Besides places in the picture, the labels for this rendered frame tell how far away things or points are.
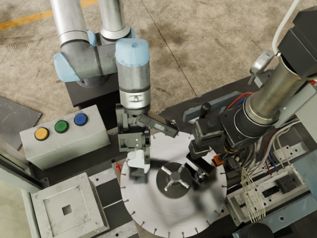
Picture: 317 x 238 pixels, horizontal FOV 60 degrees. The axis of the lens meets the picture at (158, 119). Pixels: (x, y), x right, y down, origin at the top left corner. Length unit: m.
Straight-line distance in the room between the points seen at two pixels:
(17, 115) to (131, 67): 1.63
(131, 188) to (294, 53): 0.61
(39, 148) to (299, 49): 0.84
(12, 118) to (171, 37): 1.38
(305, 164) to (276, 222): 0.24
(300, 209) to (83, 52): 0.70
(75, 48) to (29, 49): 1.79
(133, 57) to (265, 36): 2.10
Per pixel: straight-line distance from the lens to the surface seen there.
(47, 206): 0.96
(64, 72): 0.71
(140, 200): 0.85
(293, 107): 0.55
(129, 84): 0.63
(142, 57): 0.61
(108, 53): 0.71
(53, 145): 1.01
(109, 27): 1.07
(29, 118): 2.13
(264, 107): 0.54
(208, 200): 0.87
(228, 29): 2.56
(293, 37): 0.43
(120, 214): 1.05
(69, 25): 0.75
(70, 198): 0.94
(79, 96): 1.24
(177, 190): 0.85
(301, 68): 0.43
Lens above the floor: 1.79
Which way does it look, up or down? 65 degrees down
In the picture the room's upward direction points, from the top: 5 degrees clockwise
